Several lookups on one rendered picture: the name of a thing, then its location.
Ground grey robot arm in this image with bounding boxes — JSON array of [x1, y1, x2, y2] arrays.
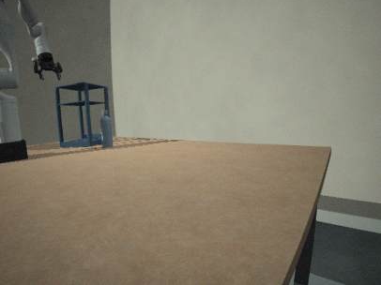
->
[[0, 0, 51, 143]]

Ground grey-blue bottle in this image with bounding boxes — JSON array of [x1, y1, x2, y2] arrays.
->
[[100, 110, 113, 148]]

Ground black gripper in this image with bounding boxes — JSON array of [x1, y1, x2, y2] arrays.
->
[[34, 52, 63, 81]]

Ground blue shelving unit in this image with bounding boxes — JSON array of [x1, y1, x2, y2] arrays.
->
[[54, 82, 109, 147]]

